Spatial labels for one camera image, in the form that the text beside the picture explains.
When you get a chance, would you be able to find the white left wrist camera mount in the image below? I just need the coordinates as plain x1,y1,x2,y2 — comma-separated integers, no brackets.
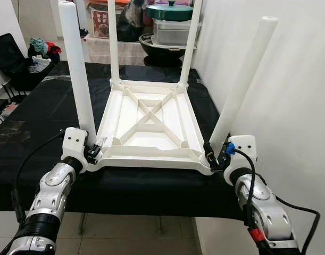
61,126,89,173

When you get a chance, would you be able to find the beige cloth covered table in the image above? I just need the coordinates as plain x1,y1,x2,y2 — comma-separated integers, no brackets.
85,38,149,67

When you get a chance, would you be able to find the black round wok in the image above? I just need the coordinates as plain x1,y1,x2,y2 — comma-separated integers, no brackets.
138,33,187,67

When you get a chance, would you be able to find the white plastic bag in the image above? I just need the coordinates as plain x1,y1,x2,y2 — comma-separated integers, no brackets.
30,56,51,72

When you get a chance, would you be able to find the green round pot lid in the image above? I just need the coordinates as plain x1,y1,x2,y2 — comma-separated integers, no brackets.
145,1,194,21

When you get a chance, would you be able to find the clear plastic bag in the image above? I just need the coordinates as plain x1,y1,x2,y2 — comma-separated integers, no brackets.
43,76,72,83

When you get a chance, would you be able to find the white plastic children table top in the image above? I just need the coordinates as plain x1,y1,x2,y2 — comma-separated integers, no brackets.
88,79,216,176

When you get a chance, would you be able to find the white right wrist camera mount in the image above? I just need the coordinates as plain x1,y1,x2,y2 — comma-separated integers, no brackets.
223,134,257,184

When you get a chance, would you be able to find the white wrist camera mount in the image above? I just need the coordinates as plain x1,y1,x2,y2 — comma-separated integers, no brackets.
223,134,257,184
61,126,89,173

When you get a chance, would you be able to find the black wifi router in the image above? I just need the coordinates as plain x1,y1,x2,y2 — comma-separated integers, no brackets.
0,82,27,104

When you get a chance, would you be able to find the black open suitcase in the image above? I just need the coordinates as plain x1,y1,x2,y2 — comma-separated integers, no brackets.
0,33,59,92

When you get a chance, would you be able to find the shiny black bag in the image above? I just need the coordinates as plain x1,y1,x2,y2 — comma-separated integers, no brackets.
117,0,147,42

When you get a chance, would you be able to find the clear plastic storage container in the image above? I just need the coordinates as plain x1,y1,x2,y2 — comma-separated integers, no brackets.
152,19,198,47

